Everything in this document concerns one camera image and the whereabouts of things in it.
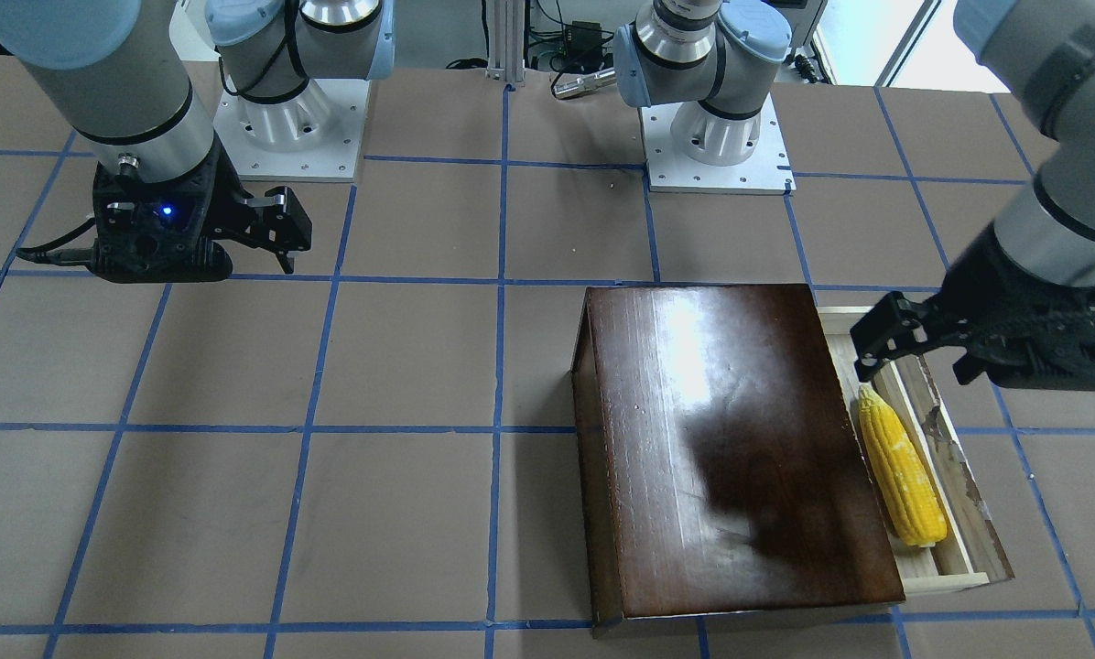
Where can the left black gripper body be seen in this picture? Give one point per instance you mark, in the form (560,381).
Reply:
(985,286)

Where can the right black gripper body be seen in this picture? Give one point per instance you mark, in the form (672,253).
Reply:
(228,204)

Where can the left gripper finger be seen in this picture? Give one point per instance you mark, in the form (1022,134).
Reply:
(897,326)
(969,367)

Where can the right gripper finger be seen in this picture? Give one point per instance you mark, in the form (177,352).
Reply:
(251,255)
(278,222)

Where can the yellow corn cob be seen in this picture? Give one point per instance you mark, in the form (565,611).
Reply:
(908,493)

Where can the wooden drawer with white handle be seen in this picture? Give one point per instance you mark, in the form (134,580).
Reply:
(972,556)

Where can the dark wooden drawer cabinet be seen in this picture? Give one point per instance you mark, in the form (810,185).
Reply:
(721,474)

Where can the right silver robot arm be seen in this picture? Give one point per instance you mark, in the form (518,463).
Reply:
(111,70)

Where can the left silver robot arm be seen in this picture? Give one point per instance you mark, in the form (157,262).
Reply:
(725,54)

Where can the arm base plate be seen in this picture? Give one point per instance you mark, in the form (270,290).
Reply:
(690,151)
(313,138)

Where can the aluminium frame post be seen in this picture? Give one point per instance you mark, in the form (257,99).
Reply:
(506,40)

